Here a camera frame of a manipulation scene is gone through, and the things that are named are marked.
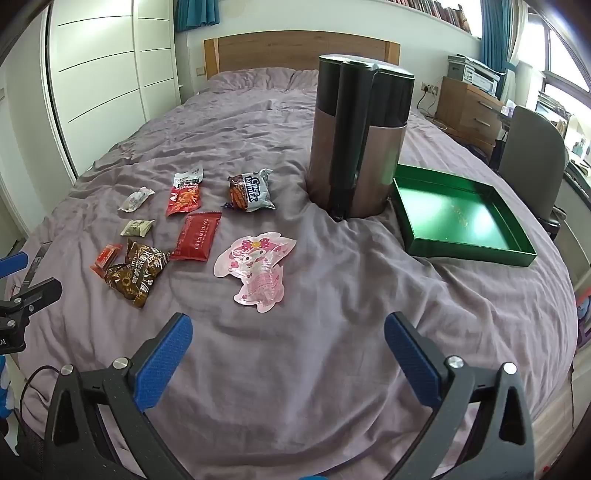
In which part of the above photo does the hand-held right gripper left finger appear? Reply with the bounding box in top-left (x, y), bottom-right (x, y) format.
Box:
top-left (44, 313), bottom-right (194, 480)

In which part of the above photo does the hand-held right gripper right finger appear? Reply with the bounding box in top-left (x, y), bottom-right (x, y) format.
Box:
top-left (384, 312), bottom-right (536, 480)

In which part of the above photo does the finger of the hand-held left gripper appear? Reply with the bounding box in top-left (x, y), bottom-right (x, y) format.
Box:
top-left (0, 251), bottom-right (27, 280)
top-left (0, 278), bottom-right (63, 324)

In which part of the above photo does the small orange-red candy packet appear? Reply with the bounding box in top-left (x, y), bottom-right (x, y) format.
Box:
top-left (90, 244), bottom-right (123, 278)

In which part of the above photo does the brown crinkled snack packet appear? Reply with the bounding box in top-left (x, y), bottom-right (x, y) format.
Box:
top-left (104, 239), bottom-right (171, 308)

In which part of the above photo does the small beige candy packet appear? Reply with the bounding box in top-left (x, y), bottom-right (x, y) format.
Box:
top-left (120, 219), bottom-right (156, 238)

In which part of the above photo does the dark red snack packet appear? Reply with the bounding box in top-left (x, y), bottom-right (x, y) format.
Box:
top-left (169, 210), bottom-right (222, 263)

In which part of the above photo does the pink cartoon character packet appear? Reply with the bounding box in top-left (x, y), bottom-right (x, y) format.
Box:
top-left (213, 232), bottom-right (297, 315)

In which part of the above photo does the small white candy wrapper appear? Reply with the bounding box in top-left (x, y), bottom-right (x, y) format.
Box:
top-left (117, 186), bottom-right (155, 213)

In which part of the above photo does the green shallow box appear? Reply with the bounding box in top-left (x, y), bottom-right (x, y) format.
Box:
top-left (392, 164), bottom-right (537, 268)

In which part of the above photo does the red snack packet white top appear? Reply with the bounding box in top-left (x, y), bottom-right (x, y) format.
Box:
top-left (165, 168), bottom-right (205, 217)

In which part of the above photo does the silver chocolate wafer packet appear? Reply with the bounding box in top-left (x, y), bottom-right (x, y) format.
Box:
top-left (222, 168), bottom-right (276, 213)

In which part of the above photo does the black and copper electric kettle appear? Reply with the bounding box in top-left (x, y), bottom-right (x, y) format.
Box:
top-left (307, 54), bottom-right (414, 222)

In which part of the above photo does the white wardrobe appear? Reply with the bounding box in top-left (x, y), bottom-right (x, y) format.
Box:
top-left (44, 0), bottom-right (183, 181)

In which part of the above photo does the grey office chair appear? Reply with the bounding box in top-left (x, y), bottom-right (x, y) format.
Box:
top-left (499, 105), bottom-right (571, 232)

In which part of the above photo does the white desk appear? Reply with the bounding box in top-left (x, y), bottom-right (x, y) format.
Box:
top-left (549, 152), bottom-right (591, 268)

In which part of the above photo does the wooden drawer cabinet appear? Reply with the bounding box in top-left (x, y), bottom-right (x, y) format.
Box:
top-left (435, 76), bottom-right (506, 158)

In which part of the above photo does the grey white printer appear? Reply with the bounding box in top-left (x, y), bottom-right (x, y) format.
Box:
top-left (447, 54), bottom-right (506, 97)

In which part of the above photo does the teal curtain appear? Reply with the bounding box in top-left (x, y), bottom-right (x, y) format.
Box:
top-left (480, 0), bottom-right (518, 75)
top-left (175, 0), bottom-right (222, 20)

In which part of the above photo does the wooden headboard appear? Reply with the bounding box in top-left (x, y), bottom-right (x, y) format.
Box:
top-left (204, 31), bottom-right (402, 79)

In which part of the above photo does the row of books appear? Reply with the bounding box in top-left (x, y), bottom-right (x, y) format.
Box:
top-left (406, 0), bottom-right (474, 33)

